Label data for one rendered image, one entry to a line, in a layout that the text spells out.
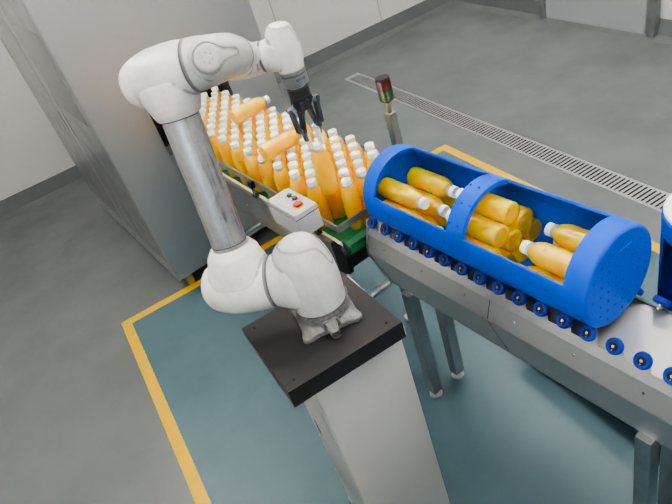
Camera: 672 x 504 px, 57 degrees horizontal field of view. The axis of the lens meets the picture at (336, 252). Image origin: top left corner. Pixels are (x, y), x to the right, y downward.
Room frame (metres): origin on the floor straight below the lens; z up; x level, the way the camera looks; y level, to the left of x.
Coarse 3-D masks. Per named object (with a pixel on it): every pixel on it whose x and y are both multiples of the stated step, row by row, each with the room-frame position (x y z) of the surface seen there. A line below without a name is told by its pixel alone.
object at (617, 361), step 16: (384, 240) 1.81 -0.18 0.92; (416, 256) 1.65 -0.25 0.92; (448, 272) 1.52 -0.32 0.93; (480, 288) 1.40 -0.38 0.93; (512, 304) 1.29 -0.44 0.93; (528, 320) 1.22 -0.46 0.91; (544, 320) 1.19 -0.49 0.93; (560, 336) 1.13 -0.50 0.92; (576, 336) 1.10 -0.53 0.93; (592, 352) 1.04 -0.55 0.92; (624, 368) 0.96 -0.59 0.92; (656, 384) 0.89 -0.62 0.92
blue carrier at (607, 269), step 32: (384, 160) 1.82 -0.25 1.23; (416, 160) 1.92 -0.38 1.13; (448, 160) 1.71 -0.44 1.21; (480, 192) 1.45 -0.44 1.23; (512, 192) 1.56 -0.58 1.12; (544, 192) 1.37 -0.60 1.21; (416, 224) 1.57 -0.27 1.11; (448, 224) 1.45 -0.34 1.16; (544, 224) 1.45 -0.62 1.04; (576, 224) 1.35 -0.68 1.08; (608, 224) 1.14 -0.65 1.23; (640, 224) 1.14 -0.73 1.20; (480, 256) 1.33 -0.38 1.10; (576, 256) 1.10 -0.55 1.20; (608, 256) 1.07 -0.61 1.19; (640, 256) 1.13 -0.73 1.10; (544, 288) 1.14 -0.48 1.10; (576, 288) 1.06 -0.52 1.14; (608, 288) 1.07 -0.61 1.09; (608, 320) 1.07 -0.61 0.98
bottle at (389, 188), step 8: (384, 184) 1.81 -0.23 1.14; (392, 184) 1.78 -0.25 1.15; (400, 184) 1.76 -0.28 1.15; (384, 192) 1.79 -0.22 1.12; (392, 192) 1.76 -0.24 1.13; (400, 192) 1.73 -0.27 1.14; (408, 192) 1.71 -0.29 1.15; (416, 192) 1.70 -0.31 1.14; (392, 200) 1.76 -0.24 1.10; (400, 200) 1.72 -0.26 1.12; (408, 200) 1.69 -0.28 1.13; (416, 200) 1.68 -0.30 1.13; (416, 208) 1.69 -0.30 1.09
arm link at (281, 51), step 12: (276, 24) 2.02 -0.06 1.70; (288, 24) 2.02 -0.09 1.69; (276, 36) 1.99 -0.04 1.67; (288, 36) 1.99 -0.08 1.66; (264, 48) 2.01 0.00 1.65; (276, 48) 1.99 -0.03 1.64; (288, 48) 1.98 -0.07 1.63; (300, 48) 2.01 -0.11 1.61; (264, 60) 2.00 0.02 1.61; (276, 60) 1.99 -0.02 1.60; (288, 60) 1.98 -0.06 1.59; (300, 60) 1.99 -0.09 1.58; (288, 72) 1.99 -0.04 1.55
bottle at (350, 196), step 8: (352, 184) 1.99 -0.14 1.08; (344, 192) 1.97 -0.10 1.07; (352, 192) 1.96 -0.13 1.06; (344, 200) 1.97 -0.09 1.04; (352, 200) 1.95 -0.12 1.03; (360, 200) 1.97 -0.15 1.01; (344, 208) 1.99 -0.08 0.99; (352, 208) 1.96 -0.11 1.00; (360, 208) 1.96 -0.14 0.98; (360, 224) 1.95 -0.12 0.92
